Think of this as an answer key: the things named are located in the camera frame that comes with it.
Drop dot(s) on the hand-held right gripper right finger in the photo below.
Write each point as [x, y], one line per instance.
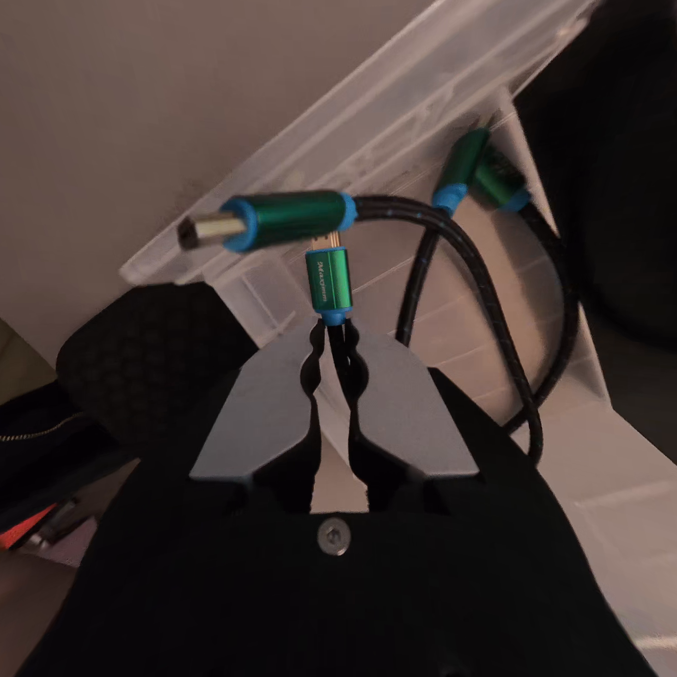
[412, 418]

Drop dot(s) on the black cabinet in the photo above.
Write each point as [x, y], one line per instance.
[608, 158]

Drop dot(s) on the black zippered bag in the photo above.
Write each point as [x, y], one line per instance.
[42, 449]

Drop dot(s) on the black mesh office chair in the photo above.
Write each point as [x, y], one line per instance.
[148, 349]

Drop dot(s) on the orange object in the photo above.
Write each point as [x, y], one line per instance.
[26, 526]

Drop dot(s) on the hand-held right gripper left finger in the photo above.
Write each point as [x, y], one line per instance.
[254, 418]

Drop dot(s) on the clear plastic organizer box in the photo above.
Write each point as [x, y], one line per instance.
[402, 106]

